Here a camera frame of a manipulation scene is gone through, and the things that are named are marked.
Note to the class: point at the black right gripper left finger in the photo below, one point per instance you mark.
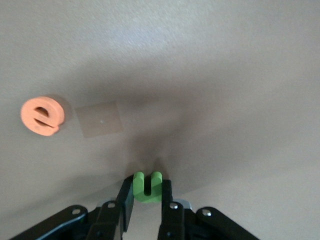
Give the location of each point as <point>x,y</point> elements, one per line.
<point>110,220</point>

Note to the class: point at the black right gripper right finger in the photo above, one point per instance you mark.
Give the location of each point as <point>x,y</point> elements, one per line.
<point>171,220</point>

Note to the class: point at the green foam letter n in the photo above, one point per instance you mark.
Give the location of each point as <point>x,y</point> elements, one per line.
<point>140,190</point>

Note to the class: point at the orange foam letter e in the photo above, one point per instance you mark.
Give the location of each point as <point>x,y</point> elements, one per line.
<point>28,115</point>

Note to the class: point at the brown tape patch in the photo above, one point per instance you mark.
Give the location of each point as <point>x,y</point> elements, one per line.
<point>100,120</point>

